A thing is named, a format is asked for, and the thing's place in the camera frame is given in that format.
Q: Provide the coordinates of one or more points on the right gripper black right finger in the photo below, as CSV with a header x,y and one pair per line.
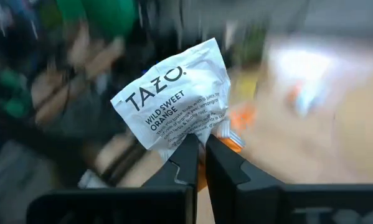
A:
x,y
251,199

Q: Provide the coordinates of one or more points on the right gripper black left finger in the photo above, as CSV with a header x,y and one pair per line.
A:
x,y
161,202

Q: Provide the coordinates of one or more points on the white and orange tea packet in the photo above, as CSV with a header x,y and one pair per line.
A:
x,y
298,77
173,93
243,117

